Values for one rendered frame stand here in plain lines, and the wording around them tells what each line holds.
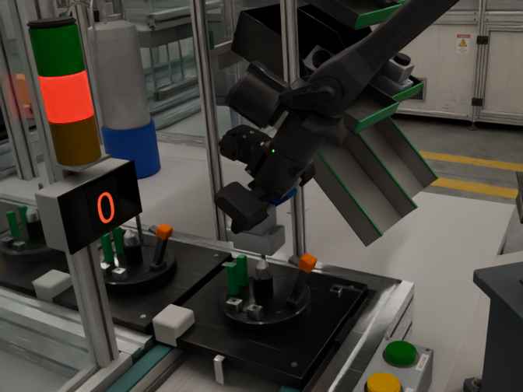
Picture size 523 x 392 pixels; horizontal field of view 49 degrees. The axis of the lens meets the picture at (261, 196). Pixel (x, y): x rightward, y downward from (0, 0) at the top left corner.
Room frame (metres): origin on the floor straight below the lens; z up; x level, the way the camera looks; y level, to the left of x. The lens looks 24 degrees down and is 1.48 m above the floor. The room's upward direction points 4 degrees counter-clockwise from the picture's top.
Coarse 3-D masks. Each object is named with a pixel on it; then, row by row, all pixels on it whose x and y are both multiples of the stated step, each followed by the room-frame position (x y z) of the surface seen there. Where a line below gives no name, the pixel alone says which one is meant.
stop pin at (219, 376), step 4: (216, 356) 0.64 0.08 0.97; (220, 356) 0.63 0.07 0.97; (224, 356) 0.63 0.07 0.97; (216, 360) 0.63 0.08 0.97; (220, 360) 0.63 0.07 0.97; (224, 360) 0.63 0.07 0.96; (216, 364) 0.63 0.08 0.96; (220, 364) 0.62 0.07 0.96; (224, 364) 0.63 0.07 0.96; (216, 368) 0.63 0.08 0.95; (220, 368) 0.62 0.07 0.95; (224, 368) 0.63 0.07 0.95; (216, 372) 0.63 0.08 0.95; (220, 372) 0.62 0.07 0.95; (224, 372) 0.63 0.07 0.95; (216, 376) 0.63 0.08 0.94; (220, 376) 0.63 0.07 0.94; (224, 376) 0.63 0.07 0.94; (216, 380) 0.63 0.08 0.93; (220, 380) 0.63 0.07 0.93; (224, 380) 0.62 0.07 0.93
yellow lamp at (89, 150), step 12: (84, 120) 0.62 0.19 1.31; (60, 132) 0.61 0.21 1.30; (72, 132) 0.61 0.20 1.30; (84, 132) 0.62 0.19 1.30; (96, 132) 0.64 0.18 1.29; (60, 144) 0.62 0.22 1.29; (72, 144) 0.61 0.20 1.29; (84, 144) 0.62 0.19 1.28; (96, 144) 0.63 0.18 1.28; (60, 156) 0.62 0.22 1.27; (72, 156) 0.61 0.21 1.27; (84, 156) 0.62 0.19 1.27; (96, 156) 0.63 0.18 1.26
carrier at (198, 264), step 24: (120, 240) 0.90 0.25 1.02; (144, 240) 0.99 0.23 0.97; (168, 240) 0.98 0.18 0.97; (120, 264) 0.86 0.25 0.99; (144, 264) 0.86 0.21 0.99; (168, 264) 0.85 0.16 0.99; (192, 264) 0.88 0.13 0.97; (216, 264) 0.87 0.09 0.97; (120, 288) 0.80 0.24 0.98; (144, 288) 0.81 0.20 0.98; (168, 288) 0.81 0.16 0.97; (192, 288) 0.81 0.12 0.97; (120, 312) 0.75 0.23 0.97; (144, 312) 0.75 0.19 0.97
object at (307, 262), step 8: (304, 256) 0.70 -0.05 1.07; (312, 256) 0.70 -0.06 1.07; (296, 264) 0.70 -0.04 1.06; (304, 264) 0.69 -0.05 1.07; (312, 264) 0.69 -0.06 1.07; (304, 272) 0.70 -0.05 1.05; (296, 280) 0.70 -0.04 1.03; (304, 280) 0.70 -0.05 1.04; (296, 288) 0.70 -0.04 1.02; (296, 296) 0.70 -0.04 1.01
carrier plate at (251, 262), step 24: (216, 288) 0.80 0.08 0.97; (312, 288) 0.78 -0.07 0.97; (360, 288) 0.77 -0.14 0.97; (216, 312) 0.73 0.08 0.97; (312, 312) 0.71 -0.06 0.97; (336, 312) 0.71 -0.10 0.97; (192, 336) 0.68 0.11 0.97; (216, 336) 0.67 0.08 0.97; (240, 336) 0.67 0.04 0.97; (264, 336) 0.67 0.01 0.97; (288, 336) 0.66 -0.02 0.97; (312, 336) 0.66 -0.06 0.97; (240, 360) 0.62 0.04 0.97; (264, 360) 0.62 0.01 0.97; (288, 360) 0.61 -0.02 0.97; (312, 360) 0.61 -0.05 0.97; (288, 384) 0.58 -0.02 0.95
